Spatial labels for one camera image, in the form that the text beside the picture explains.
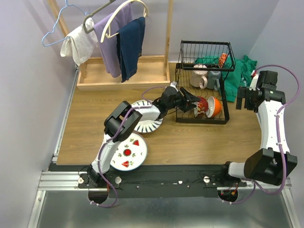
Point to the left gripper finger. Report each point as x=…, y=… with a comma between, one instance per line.
x=189, y=106
x=188, y=96

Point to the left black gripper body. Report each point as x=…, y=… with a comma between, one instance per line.
x=182, y=100

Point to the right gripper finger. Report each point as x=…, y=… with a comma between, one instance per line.
x=239, y=103
x=241, y=91

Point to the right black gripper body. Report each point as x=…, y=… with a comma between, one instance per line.
x=250, y=104

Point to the white bowl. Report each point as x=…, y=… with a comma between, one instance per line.
x=202, y=106

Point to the pink ceramic mug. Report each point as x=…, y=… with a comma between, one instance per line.
x=199, y=76

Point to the orange bowl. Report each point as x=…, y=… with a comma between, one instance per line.
x=214, y=107

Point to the grey ceramic mug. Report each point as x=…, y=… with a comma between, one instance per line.
x=213, y=80

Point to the black wire dish rack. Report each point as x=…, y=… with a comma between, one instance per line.
x=189, y=52

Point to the blue striped white plate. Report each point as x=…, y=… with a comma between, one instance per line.
x=147, y=126

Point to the watermelon pattern white plate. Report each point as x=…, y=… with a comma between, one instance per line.
x=130, y=153

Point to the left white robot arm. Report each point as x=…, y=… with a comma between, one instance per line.
x=119, y=125

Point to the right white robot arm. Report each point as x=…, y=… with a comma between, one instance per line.
x=272, y=163

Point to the wooden clothes rack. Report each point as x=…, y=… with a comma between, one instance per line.
x=151, y=70

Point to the green t-shirt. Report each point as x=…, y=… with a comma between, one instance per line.
x=241, y=76

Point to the orange patterned cloth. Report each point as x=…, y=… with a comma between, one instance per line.
x=222, y=59

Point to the dark blue cloth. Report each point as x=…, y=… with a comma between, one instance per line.
x=129, y=47

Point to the purple cloth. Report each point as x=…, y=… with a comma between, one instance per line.
x=108, y=47

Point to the white cloth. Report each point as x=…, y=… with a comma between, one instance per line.
x=79, y=45

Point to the grey hanger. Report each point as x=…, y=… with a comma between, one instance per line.
x=87, y=31

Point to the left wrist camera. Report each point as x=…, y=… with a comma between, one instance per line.
x=174, y=84

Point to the black mounting base rail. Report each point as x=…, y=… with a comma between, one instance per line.
x=147, y=181

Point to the blue wire hanger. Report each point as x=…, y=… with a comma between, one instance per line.
x=58, y=32

